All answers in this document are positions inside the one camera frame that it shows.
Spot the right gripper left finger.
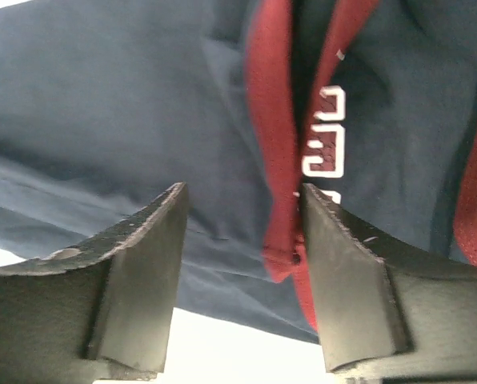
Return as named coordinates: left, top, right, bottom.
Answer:
left=0, top=183, right=189, bottom=380

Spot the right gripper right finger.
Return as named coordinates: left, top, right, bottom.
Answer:
left=300, top=184, right=477, bottom=380

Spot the navy tank top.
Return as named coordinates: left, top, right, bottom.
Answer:
left=0, top=1, right=477, bottom=342

